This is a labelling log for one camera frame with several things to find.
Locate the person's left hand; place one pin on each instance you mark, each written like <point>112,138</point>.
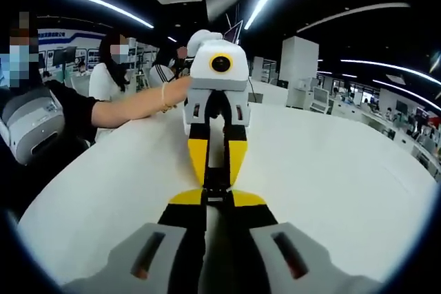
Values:
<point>181,91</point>

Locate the white grey chest device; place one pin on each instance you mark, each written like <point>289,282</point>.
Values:
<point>31,125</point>

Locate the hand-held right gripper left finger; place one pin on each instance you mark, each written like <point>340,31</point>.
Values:
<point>155,259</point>

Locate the white square pillar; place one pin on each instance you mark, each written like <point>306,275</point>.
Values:
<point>298,66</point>

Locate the blue white wall banner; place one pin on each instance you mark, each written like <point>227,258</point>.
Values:
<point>69,37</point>

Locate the person's black shirt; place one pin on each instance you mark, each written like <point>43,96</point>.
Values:
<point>77,111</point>

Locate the black plastic buckle socket part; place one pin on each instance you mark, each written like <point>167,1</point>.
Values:
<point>217,177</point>

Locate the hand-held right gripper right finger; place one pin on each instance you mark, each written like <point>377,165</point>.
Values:
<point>282,259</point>

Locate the straight ceiling light strip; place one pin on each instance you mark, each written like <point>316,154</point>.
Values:
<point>96,5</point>

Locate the white mesh office chair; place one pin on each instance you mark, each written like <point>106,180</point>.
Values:
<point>320,99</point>

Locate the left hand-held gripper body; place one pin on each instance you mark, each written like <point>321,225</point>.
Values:
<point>220,77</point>

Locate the black desk monitor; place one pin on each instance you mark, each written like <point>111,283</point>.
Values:
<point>63,55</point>

